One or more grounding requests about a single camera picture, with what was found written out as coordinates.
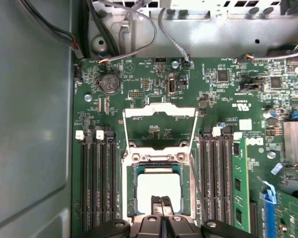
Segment black PC case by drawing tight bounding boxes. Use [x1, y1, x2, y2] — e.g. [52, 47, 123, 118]
[0, 0, 298, 238]

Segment metal wire locking lever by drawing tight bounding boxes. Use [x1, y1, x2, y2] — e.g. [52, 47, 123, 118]
[188, 148, 206, 219]

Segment thick black cable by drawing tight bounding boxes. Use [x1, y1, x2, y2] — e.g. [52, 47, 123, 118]
[23, 0, 85, 59]
[86, 0, 120, 58]

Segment black square chip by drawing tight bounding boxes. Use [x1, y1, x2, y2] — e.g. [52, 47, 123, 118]
[217, 70, 229, 82]
[270, 76, 282, 89]

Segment metal socket cover frame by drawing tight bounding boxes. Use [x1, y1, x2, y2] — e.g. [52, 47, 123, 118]
[122, 102, 200, 161]

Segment chipset heatsink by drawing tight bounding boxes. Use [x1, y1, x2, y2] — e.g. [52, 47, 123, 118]
[283, 120, 298, 163]

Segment CPU with silver top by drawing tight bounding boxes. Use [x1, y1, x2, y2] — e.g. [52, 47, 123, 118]
[133, 165, 187, 217]

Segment green RAM stick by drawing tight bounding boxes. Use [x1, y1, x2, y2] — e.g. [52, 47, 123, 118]
[232, 138, 251, 234]

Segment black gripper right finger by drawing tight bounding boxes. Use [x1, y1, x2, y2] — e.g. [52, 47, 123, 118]
[162, 195, 254, 238]

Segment coin cell battery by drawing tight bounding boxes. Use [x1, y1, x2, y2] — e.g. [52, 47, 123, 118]
[100, 73, 120, 94]

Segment grey wire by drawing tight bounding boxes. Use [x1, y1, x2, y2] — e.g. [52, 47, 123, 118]
[157, 7, 192, 67]
[234, 39, 298, 64]
[99, 0, 157, 64]

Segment blue expansion slot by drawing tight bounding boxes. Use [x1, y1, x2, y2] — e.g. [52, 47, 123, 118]
[257, 176, 278, 238]

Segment silver metal drive cage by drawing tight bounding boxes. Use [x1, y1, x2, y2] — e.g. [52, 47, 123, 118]
[88, 0, 298, 60]

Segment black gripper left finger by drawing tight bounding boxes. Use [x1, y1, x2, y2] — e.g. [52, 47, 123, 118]
[83, 195, 163, 238]

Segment CPU socket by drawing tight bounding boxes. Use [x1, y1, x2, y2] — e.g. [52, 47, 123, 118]
[121, 140, 198, 225]

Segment graphics card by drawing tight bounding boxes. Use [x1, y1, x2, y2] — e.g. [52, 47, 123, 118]
[275, 173, 298, 238]

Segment black expansion slot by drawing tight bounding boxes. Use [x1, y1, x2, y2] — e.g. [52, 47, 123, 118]
[249, 201, 259, 238]

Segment internal USB port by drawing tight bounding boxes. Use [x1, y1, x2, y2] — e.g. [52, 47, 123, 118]
[167, 78, 177, 97]

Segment black RAM slot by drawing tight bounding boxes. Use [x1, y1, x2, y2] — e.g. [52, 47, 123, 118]
[85, 135, 99, 234]
[95, 130, 109, 234]
[221, 127, 233, 225]
[210, 126, 222, 224]
[75, 130, 89, 234]
[198, 127, 212, 224]
[232, 132, 251, 234]
[105, 130, 119, 234]

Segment green motherboard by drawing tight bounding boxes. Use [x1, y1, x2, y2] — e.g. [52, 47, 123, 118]
[72, 57, 298, 238]

